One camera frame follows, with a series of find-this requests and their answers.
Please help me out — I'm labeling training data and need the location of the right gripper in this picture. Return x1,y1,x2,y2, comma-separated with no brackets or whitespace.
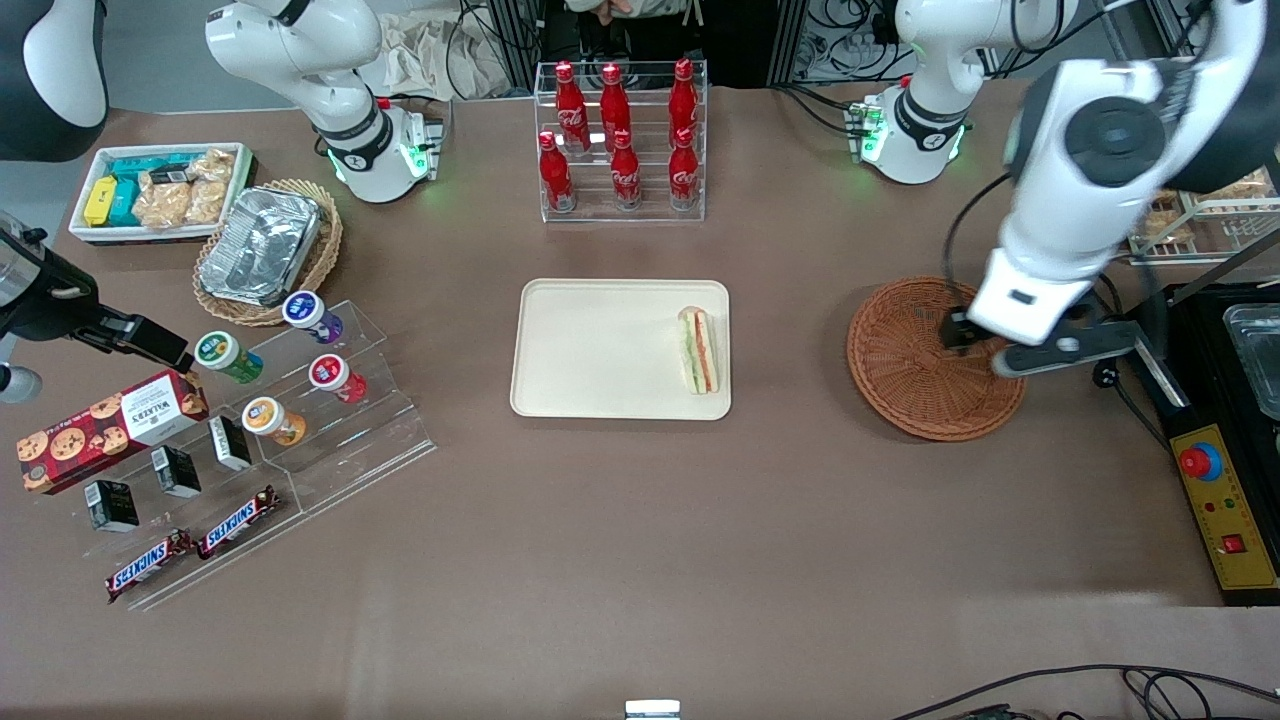
0,214,197,377

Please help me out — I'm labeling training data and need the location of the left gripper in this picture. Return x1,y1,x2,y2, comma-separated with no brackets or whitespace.
939,247,1098,352

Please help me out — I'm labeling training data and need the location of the triangle sandwich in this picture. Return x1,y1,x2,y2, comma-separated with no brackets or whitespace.
677,307,722,395

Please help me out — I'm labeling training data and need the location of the brown round wicker basket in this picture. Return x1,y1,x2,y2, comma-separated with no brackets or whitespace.
847,276,1029,442

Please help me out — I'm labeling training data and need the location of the tan oval wicker basket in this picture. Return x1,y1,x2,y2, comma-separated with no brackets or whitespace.
193,179,344,328

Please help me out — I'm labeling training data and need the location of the cream plastic tray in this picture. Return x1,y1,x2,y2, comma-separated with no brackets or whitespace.
510,278,732,421

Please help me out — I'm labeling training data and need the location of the red cookie box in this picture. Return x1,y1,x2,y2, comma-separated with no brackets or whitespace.
16,369,211,496

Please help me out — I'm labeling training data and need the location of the green drink cup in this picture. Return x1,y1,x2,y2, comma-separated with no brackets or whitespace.
194,330,265,386

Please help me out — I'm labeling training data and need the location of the white plastic snack bin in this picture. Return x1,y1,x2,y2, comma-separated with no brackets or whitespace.
68,142,257,246

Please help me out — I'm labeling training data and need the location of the yellow small box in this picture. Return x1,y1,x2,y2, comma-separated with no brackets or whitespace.
83,176,120,228

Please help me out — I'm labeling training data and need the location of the small black carton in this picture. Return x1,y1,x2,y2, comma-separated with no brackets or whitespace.
151,445,202,499
208,415,253,472
84,480,140,533

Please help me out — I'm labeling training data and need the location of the orange drink cup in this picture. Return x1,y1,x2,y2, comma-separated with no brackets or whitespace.
241,396,309,448

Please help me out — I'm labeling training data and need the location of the aluminium foil container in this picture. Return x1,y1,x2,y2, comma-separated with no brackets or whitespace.
198,187,323,308

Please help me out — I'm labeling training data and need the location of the long teal box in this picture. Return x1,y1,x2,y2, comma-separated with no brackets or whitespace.
108,153,197,183

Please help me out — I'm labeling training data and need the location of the purple cup with blue lid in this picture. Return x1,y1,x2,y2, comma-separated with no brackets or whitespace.
282,290,345,345

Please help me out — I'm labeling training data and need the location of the red drink cup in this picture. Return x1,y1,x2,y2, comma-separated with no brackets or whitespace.
308,354,369,406

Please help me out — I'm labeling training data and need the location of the snickers chocolate bar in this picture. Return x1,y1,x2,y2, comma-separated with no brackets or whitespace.
105,529,194,604
196,485,282,560

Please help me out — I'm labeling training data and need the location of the black machine housing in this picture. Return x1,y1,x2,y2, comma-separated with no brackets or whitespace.
1120,283,1280,607

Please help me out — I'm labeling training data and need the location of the clear acrylic stepped display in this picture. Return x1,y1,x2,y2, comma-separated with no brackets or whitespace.
60,298,438,612

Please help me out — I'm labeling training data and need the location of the silver metal bar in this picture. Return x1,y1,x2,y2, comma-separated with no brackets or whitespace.
1167,230,1280,307

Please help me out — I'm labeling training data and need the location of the steel pan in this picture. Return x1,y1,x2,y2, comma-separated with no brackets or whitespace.
1222,304,1280,422

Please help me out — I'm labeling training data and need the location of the red cola bottle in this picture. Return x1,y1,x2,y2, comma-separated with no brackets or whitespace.
610,130,643,211
668,128,701,211
555,62,592,153
539,131,577,213
599,64,633,151
668,58,699,147

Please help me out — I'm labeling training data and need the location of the clear acrylic bottle rack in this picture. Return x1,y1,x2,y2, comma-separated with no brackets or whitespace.
534,60,707,224

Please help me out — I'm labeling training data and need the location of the yellow control panel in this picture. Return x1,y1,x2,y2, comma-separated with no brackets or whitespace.
1170,424,1280,592

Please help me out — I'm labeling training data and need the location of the beige cloth bag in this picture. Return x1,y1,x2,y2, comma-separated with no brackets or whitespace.
378,14,513,102

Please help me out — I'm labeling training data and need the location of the person in beige jacket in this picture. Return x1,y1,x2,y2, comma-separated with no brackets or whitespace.
564,0,703,19

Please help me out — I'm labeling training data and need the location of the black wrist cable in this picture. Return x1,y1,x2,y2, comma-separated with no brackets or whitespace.
940,172,1013,311

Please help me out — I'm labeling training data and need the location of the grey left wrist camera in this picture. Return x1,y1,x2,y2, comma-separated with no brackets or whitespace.
992,320,1142,380

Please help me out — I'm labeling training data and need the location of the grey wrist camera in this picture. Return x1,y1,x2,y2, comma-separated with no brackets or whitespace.
992,320,1142,380
0,362,44,405

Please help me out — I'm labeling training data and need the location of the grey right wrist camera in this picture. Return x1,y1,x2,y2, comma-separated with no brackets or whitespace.
0,362,44,405

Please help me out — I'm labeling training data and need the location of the black power cable with plug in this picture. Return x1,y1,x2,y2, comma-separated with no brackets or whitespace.
1090,270,1173,446

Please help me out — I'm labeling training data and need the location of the black cable bundle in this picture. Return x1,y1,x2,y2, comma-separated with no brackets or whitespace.
775,0,906,137

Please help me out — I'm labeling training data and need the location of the white wire bread rack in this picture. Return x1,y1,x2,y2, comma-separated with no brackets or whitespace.
1128,168,1280,266

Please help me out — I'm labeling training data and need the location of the thin black cable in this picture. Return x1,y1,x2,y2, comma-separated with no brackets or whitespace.
888,664,1280,720

